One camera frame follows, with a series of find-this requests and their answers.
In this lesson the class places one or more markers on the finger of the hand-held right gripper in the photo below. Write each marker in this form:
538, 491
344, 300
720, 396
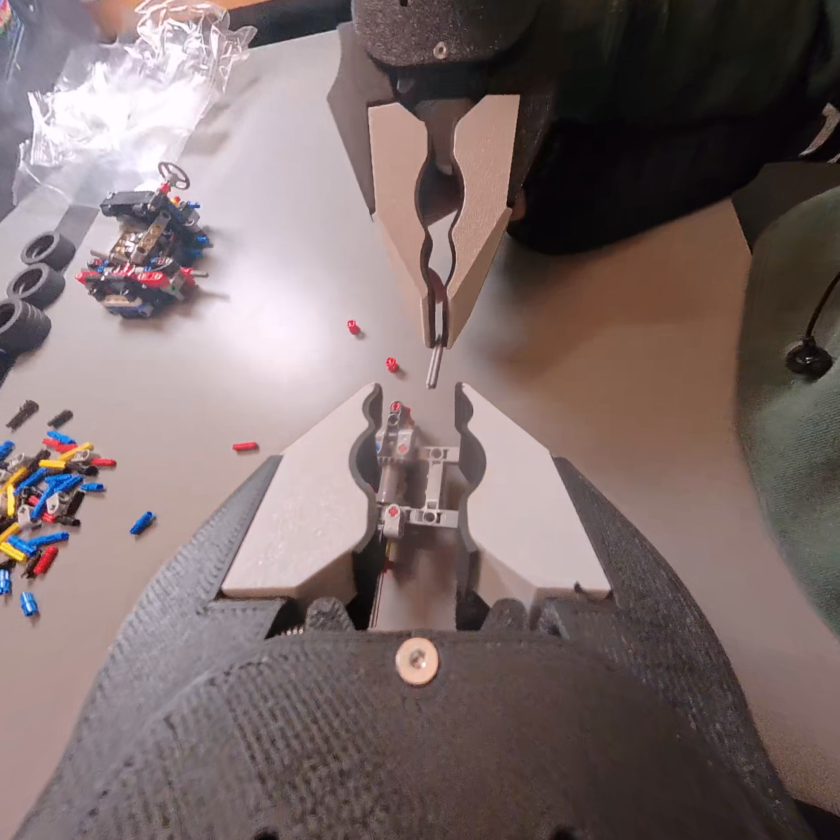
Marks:
394, 170
489, 164

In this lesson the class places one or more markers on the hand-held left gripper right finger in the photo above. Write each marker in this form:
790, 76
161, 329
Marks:
531, 518

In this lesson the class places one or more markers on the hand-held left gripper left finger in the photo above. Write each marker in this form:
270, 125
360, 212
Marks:
302, 512

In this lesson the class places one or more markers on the grey lego gear assembly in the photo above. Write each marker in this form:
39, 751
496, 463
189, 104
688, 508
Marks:
407, 459

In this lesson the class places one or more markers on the grey lego axle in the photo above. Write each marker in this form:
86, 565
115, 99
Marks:
434, 369

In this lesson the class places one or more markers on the person's right forearm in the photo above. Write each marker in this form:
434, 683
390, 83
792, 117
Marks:
689, 52

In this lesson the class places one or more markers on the blue lego pin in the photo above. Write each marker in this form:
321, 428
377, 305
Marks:
142, 522

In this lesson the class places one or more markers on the pile of coloured lego pins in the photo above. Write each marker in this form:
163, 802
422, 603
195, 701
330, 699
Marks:
46, 485

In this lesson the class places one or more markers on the lego car chassis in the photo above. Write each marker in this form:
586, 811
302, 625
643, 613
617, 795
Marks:
141, 262

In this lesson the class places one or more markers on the person in green sweatshirt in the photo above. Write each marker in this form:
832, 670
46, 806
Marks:
794, 459

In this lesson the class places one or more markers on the clear plastic bag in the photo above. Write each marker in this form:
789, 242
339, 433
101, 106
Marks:
131, 98

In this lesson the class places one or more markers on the black rubber tyre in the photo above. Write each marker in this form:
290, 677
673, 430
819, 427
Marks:
5, 367
25, 323
36, 285
48, 250

